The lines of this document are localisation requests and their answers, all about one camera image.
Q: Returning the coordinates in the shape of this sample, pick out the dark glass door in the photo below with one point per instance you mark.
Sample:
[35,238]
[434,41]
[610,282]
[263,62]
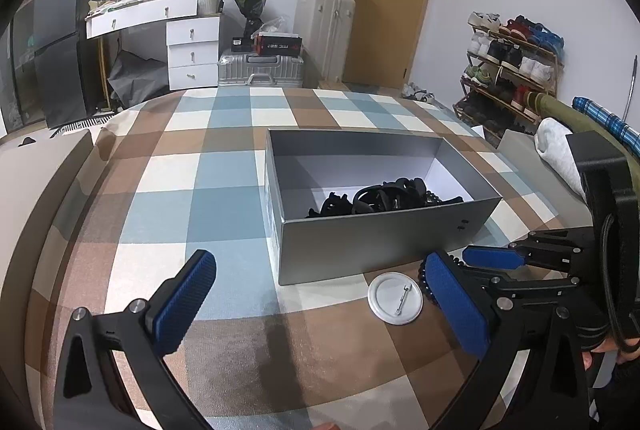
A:
[20,70]

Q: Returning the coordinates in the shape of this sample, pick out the dark wrapped bouquet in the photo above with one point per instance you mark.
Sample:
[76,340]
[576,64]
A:
[249,5]

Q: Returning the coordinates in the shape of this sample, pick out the person's right hand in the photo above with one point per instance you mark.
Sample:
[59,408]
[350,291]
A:
[607,346]

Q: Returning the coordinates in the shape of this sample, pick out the dark cloth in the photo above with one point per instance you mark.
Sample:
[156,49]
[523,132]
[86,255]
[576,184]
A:
[137,77]

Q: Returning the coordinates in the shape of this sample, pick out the silver cardboard box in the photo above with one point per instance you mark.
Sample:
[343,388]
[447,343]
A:
[350,250]

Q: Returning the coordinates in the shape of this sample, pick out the clear plastic bag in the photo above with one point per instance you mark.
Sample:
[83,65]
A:
[274,26]

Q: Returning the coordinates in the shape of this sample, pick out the white ribbed container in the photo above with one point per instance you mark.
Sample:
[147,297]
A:
[210,2]

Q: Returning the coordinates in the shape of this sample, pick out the green rolled mat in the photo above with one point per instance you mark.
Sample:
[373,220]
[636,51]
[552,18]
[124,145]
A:
[560,110]

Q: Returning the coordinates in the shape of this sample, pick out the white vanity desk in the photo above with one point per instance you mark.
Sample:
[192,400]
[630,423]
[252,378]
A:
[192,55]

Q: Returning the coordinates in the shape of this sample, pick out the white suitcase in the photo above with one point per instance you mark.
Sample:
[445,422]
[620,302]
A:
[322,37]

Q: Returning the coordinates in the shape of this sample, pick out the pair of sandals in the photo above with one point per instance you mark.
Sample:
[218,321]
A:
[419,92]

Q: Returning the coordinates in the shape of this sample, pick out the white folded blanket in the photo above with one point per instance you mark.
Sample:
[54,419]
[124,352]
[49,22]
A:
[557,150]

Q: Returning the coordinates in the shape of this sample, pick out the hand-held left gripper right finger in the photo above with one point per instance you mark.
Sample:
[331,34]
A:
[457,305]

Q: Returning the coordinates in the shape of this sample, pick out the grey metal pole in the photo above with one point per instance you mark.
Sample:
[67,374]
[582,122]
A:
[630,85]

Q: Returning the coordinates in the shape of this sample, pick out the small black box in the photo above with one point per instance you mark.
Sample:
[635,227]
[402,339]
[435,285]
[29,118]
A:
[241,45]

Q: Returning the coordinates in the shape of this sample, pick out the blue plaid roll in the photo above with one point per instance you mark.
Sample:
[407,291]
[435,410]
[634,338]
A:
[605,117]

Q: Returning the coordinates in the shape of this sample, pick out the black and red box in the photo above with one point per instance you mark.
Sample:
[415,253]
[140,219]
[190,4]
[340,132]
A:
[277,46]

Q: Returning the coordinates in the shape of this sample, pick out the beige mattress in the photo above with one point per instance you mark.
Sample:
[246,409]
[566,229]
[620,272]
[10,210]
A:
[35,200]

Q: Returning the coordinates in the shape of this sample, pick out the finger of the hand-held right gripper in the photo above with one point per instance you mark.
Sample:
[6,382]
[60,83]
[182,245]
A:
[492,257]
[492,281]

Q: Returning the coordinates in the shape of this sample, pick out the striped floor mat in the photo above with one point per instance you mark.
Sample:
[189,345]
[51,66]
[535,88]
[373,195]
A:
[82,126]

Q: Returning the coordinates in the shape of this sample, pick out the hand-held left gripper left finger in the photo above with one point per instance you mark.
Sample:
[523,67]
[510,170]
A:
[185,300]

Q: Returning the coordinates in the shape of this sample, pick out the silver suitcase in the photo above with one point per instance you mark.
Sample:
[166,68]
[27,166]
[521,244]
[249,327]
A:
[257,70]

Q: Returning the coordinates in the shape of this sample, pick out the wooden shoe rack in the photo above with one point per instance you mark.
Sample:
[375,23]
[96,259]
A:
[487,102]

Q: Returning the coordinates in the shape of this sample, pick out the rows of shoes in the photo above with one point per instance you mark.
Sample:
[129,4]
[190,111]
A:
[510,55]

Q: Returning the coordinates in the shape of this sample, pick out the yellow stick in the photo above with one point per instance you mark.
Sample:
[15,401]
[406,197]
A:
[105,70]

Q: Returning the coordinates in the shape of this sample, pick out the white round pin badge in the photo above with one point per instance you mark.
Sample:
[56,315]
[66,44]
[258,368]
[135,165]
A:
[395,297]

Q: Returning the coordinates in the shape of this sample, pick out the black scrunchie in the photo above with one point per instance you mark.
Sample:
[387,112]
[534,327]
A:
[330,205]

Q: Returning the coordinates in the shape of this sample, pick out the dark grey refrigerator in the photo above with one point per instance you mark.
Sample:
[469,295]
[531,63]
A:
[62,35]

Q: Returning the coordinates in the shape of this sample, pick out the grey panel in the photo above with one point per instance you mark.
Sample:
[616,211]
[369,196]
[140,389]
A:
[517,145]

